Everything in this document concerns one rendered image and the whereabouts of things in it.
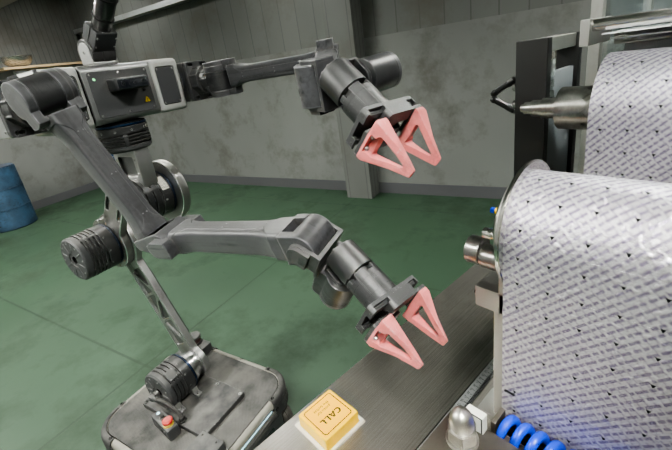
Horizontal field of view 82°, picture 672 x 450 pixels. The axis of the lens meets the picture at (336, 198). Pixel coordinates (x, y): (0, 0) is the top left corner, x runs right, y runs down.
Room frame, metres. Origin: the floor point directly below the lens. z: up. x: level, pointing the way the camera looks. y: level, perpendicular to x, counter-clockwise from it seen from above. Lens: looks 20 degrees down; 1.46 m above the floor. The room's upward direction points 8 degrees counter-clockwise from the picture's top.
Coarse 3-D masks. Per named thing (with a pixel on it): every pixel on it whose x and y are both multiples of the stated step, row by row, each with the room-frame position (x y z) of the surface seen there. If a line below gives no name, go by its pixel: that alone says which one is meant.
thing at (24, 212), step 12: (0, 168) 4.73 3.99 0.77; (12, 168) 4.87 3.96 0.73; (0, 180) 4.68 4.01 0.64; (12, 180) 4.79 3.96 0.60; (0, 192) 4.65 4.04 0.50; (12, 192) 4.74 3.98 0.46; (24, 192) 4.90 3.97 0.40; (0, 204) 4.62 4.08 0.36; (12, 204) 4.69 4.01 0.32; (24, 204) 4.80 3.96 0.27; (0, 216) 4.60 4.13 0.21; (12, 216) 4.65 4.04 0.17; (24, 216) 4.75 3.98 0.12; (36, 216) 4.94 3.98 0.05; (0, 228) 4.59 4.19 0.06; (12, 228) 4.62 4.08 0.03
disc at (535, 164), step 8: (536, 160) 0.40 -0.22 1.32; (520, 168) 0.38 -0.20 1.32; (528, 168) 0.38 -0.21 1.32; (536, 168) 0.39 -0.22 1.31; (544, 168) 0.41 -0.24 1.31; (520, 176) 0.37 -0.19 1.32; (512, 184) 0.36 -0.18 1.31; (520, 184) 0.37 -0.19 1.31; (512, 192) 0.36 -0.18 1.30; (504, 200) 0.35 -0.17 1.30; (512, 200) 0.36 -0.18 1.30; (504, 208) 0.35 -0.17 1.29; (504, 216) 0.35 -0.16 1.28; (504, 224) 0.35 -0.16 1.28; (496, 232) 0.34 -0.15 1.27; (504, 232) 0.35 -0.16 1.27; (496, 240) 0.34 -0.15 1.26; (496, 248) 0.34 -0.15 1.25; (496, 256) 0.34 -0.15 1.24; (496, 264) 0.34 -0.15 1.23
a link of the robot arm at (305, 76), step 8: (320, 40) 0.98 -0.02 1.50; (328, 40) 0.98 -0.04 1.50; (320, 48) 0.98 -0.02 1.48; (328, 48) 0.98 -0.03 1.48; (320, 56) 0.91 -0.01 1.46; (336, 56) 0.94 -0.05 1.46; (296, 64) 0.69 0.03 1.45; (296, 72) 0.64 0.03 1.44; (304, 72) 0.63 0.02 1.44; (312, 72) 0.62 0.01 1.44; (296, 80) 0.65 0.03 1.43; (304, 80) 0.63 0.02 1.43; (312, 80) 0.63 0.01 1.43; (304, 88) 0.63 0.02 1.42; (312, 88) 0.63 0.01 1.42; (304, 96) 0.64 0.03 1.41; (312, 96) 0.63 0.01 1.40; (304, 104) 0.64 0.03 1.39; (312, 104) 0.63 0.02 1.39; (320, 104) 0.63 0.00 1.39
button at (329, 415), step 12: (324, 396) 0.50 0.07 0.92; (336, 396) 0.50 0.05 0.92; (312, 408) 0.48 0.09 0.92; (324, 408) 0.48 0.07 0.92; (336, 408) 0.47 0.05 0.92; (348, 408) 0.47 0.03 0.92; (300, 420) 0.47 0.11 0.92; (312, 420) 0.46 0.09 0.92; (324, 420) 0.46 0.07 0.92; (336, 420) 0.45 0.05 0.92; (348, 420) 0.45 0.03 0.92; (312, 432) 0.45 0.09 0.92; (324, 432) 0.43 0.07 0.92; (336, 432) 0.43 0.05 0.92; (324, 444) 0.42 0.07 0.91
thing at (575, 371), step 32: (512, 288) 0.34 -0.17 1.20; (512, 320) 0.34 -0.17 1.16; (544, 320) 0.31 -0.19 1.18; (576, 320) 0.29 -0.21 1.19; (608, 320) 0.27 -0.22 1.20; (512, 352) 0.34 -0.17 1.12; (544, 352) 0.31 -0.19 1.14; (576, 352) 0.29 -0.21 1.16; (608, 352) 0.27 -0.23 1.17; (640, 352) 0.25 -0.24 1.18; (512, 384) 0.34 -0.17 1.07; (544, 384) 0.31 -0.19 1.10; (576, 384) 0.29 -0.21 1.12; (608, 384) 0.27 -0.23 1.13; (640, 384) 0.25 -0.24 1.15; (544, 416) 0.31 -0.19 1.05; (576, 416) 0.29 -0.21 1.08; (608, 416) 0.27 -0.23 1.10; (640, 416) 0.25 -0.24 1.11; (576, 448) 0.28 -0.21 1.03; (608, 448) 0.26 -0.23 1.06; (640, 448) 0.25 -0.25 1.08
